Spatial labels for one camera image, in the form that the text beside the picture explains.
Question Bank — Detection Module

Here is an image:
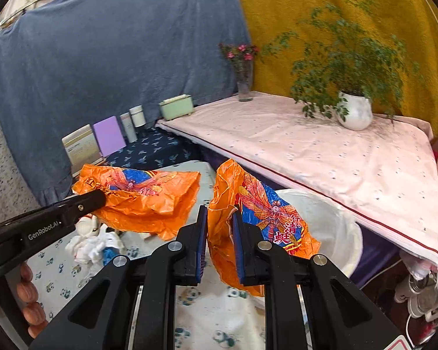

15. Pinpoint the pale green box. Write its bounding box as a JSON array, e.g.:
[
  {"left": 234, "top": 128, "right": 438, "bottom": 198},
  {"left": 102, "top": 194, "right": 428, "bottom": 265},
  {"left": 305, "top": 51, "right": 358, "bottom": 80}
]
[{"left": 158, "top": 94, "right": 195, "bottom": 121}]

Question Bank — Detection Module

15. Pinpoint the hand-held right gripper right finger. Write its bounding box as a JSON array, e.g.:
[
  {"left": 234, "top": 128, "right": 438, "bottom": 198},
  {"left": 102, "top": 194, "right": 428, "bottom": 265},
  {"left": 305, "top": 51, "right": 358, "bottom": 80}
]
[{"left": 232, "top": 211, "right": 406, "bottom": 350}]

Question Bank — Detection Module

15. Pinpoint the white and dark bottle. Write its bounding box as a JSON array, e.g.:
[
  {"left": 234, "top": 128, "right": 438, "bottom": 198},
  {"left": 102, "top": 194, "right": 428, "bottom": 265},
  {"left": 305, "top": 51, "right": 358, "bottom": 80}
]
[{"left": 129, "top": 105, "right": 147, "bottom": 129}]

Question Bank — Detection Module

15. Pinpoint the pink dotted tablecloth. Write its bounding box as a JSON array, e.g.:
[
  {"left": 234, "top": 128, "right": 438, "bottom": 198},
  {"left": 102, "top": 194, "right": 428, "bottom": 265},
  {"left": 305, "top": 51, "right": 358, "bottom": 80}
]
[{"left": 156, "top": 90, "right": 438, "bottom": 274}]

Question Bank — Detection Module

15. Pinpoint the person's left hand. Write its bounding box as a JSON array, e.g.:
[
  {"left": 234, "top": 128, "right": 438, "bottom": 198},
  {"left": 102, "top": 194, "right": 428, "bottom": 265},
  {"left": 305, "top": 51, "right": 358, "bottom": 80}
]
[{"left": 16, "top": 262, "right": 49, "bottom": 339}]

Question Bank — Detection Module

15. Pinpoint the panda print cloth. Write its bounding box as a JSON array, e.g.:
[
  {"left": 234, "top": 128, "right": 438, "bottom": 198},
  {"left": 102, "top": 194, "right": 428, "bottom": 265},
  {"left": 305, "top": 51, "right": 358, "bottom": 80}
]
[{"left": 25, "top": 160, "right": 278, "bottom": 350}]

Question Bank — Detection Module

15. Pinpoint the glass vase with pink flowers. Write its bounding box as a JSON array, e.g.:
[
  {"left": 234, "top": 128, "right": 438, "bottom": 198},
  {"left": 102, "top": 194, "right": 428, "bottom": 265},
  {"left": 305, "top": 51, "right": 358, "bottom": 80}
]
[{"left": 219, "top": 43, "right": 260, "bottom": 103}]

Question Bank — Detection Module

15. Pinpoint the white gauze cloth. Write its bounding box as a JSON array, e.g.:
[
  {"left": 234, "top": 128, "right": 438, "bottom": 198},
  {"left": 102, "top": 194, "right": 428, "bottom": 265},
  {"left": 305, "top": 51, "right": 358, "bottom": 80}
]
[{"left": 65, "top": 226, "right": 126, "bottom": 265}]

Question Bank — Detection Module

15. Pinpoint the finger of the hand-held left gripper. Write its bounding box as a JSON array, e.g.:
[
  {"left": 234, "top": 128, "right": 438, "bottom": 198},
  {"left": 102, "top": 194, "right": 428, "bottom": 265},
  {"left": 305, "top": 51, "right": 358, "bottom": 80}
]
[{"left": 60, "top": 189, "right": 107, "bottom": 227}]

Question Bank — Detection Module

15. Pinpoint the white crumpled paper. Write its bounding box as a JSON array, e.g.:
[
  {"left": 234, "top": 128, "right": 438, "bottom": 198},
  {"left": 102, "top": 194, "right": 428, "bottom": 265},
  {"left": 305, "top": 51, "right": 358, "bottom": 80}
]
[{"left": 76, "top": 216, "right": 99, "bottom": 236}]

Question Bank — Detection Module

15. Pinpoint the navy patterned cloth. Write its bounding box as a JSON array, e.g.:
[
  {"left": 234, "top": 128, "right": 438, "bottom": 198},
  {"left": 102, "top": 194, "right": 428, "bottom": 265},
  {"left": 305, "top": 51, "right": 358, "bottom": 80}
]
[{"left": 104, "top": 126, "right": 205, "bottom": 172}]

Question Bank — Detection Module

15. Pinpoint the blue crumpled wrapper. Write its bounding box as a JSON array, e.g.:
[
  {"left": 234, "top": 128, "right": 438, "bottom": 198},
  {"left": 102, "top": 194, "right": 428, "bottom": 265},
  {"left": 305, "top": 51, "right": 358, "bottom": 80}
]
[{"left": 101, "top": 248, "right": 126, "bottom": 267}]

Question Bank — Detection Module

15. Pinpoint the purple card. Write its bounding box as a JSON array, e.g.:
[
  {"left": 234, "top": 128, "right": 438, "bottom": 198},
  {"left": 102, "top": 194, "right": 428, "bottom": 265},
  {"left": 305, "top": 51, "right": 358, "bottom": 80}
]
[{"left": 93, "top": 116, "right": 128, "bottom": 158}]

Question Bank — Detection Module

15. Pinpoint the blue hanging towel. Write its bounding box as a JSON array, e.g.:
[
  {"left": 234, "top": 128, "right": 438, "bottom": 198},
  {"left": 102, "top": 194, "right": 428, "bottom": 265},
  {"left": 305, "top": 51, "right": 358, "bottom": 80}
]
[{"left": 0, "top": 0, "right": 251, "bottom": 205}]

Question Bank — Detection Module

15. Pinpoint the green plant in white pot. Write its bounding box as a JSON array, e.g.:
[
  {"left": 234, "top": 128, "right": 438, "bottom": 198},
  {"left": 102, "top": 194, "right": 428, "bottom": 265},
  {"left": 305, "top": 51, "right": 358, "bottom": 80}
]
[{"left": 261, "top": 0, "right": 424, "bottom": 131}]

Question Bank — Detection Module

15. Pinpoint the white plastic bag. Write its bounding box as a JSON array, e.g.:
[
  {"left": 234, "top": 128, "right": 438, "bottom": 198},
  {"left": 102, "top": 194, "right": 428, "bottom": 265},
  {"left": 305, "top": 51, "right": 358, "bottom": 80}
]
[{"left": 253, "top": 188, "right": 364, "bottom": 300}]

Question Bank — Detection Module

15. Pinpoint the slim white bottle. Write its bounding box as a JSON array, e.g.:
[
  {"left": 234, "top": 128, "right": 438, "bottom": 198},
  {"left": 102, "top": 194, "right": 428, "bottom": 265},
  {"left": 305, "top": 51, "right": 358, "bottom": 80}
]
[{"left": 119, "top": 112, "right": 138, "bottom": 144}]

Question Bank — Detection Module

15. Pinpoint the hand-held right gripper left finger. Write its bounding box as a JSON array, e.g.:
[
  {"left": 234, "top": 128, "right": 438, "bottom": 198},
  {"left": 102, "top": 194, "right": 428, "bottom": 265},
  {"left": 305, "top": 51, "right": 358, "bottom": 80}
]
[{"left": 29, "top": 205, "right": 208, "bottom": 350}]

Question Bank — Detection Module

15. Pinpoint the yellow fleece blanket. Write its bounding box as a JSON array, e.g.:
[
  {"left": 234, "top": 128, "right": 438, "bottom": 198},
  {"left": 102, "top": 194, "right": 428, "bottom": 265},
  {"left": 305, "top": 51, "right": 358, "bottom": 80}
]
[{"left": 228, "top": 0, "right": 438, "bottom": 139}]

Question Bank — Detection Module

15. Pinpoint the orange plastic bag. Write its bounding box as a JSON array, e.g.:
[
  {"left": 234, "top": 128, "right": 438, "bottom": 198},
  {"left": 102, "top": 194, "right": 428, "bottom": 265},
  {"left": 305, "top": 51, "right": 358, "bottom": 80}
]
[
  {"left": 207, "top": 158, "right": 322, "bottom": 298},
  {"left": 73, "top": 164, "right": 201, "bottom": 241}
]

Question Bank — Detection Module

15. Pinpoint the beige gift box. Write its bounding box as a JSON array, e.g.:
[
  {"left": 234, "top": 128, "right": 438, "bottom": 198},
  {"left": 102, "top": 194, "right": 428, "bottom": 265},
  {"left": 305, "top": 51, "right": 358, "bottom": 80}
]
[{"left": 61, "top": 124, "right": 102, "bottom": 177}]

